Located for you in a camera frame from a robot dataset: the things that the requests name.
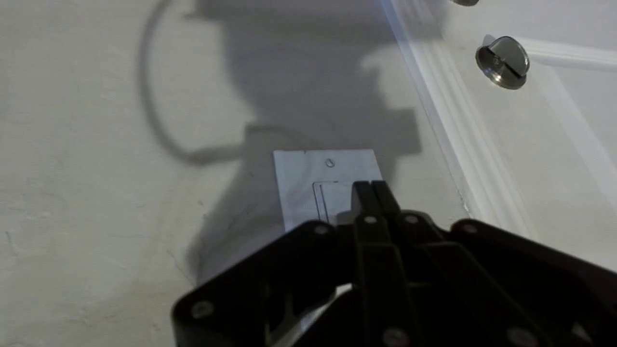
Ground white light switch plate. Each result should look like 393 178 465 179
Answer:
272 148 386 333

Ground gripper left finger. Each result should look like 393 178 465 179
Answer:
171 182 423 347

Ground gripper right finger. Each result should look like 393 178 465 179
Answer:
371 180 617 347

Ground silver deadbolt thumb turn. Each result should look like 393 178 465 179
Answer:
475 36 531 91

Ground white door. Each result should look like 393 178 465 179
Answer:
381 0 617 271

